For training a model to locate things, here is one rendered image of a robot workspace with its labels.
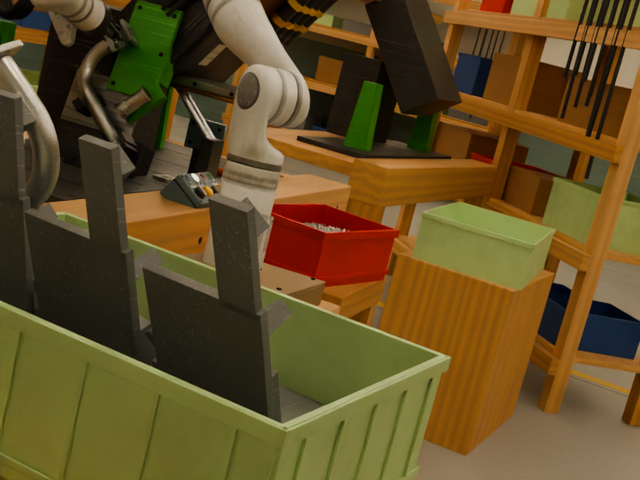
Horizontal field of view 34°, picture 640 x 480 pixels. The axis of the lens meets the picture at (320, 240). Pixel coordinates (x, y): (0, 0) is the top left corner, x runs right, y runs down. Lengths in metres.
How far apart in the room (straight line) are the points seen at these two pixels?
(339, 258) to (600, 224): 2.43
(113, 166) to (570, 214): 3.84
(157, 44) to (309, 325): 1.15
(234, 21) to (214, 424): 0.98
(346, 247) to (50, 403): 1.23
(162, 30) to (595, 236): 2.58
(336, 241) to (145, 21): 0.66
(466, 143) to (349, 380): 4.68
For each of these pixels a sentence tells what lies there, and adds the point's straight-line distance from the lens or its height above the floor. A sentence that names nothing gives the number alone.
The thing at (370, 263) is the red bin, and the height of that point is 0.84.
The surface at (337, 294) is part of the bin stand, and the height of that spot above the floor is 0.80.
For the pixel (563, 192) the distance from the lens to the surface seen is 4.86.
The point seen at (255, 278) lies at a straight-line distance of 0.99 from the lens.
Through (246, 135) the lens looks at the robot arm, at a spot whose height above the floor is 1.11.
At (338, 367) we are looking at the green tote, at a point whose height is 0.90.
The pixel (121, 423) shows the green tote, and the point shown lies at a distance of 1.03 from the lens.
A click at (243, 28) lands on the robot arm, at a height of 1.27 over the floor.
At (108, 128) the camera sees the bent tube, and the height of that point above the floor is 1.00.
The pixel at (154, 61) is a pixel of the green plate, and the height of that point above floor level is 1.15.
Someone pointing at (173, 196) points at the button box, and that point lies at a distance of 2.18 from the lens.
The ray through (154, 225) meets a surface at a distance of 1.98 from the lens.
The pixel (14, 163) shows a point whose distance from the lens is 1.20.
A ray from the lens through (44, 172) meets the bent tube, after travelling 1.23.
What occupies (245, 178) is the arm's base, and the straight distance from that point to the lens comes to 1.69.
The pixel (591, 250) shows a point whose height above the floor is 0.73.
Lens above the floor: 1.29
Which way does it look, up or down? 10 degrees down
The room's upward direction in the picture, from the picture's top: 14 degrees clockwise
